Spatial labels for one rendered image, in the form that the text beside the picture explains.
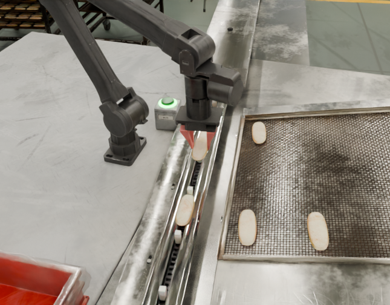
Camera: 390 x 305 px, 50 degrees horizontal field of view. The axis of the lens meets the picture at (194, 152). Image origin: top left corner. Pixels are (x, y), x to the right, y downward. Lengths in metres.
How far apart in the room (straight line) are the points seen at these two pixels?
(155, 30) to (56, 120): 0.61
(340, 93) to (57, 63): 1.07
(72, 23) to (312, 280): 0.78
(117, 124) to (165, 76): 0.53
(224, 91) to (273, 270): 0.37
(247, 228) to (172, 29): 0.43
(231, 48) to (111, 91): 0.60
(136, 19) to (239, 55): 0.63
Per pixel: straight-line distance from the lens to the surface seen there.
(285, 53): 1.78
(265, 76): 1.58
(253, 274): 0.82
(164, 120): 1.27
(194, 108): 0.94
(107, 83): 1.09
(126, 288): 0.86
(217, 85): 0.88
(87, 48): 1.09
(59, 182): 1.17
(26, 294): 0.95
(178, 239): 0.93
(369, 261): 0.83
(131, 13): 0.94
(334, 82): 1.59
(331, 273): 0.82
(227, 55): 1.50
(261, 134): 1.13
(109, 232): 1.01
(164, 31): 0.89
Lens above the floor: 1.57
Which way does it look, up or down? 39 degrees down
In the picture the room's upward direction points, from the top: 1 degrees counter-clockwise
